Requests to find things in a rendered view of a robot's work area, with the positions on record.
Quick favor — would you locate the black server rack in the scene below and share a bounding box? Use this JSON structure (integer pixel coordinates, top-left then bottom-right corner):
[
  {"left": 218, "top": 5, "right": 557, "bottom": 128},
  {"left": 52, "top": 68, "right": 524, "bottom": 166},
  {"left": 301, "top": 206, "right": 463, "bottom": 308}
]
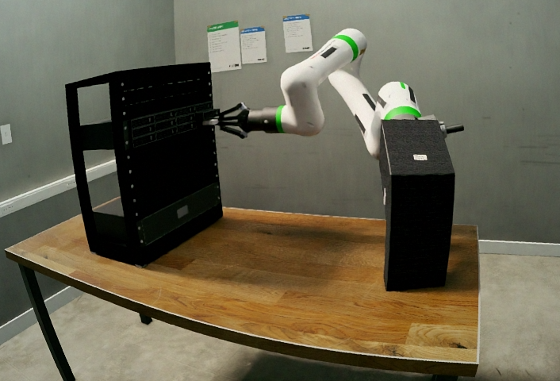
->
[{"left": 65, "top": 62, "right": 223, "bottom": 268}]

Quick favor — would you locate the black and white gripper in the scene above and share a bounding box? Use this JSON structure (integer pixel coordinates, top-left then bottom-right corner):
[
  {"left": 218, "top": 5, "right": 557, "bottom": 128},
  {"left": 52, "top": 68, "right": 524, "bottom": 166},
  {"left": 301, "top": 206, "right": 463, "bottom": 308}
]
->
[{"left": 202, "top": 102, "right": 263, "bottom": 139}]

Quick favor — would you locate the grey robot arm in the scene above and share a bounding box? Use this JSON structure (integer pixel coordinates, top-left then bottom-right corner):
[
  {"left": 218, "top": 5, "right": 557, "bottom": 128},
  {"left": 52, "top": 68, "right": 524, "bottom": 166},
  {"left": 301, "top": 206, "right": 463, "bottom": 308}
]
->
[{"left": 261, "top": 29, "right": 438, "bottom": 160}]

